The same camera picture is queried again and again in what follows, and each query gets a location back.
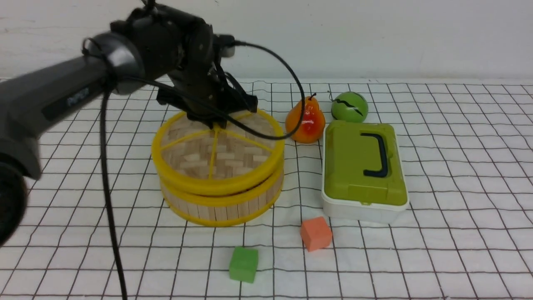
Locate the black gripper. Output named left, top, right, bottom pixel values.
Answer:
left=110, top=3, right=258, bottom=129

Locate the yellow bamboo steamer lid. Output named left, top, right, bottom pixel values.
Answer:
left=152, top=112, right=285, bottom=196

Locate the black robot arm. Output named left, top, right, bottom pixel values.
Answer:
left=0, top=0, right=258, bottom=244

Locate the bamboo steamer basket yellow rim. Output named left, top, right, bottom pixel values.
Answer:
left=160, top=162, right=285, bottom=227

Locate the orange red toy pear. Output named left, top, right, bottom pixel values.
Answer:
left=285, top=93, right=326, bottom=144

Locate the green toy watermelon ball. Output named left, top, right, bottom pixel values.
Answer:
left=331, top=91, right=369, bottom=123

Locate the green foam cube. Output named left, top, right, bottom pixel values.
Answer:
left=229, top=247, right=259, bottom=283

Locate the orange foam cube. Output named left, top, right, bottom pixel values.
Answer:
left=300, top=216, right=333, bottom=251

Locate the green white lunch box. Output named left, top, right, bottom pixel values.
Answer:
left=321, top=120, right=410, bottom=224

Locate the white black grid tablecloth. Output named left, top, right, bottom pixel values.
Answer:
left=0, top=80, right=533, bottom=300

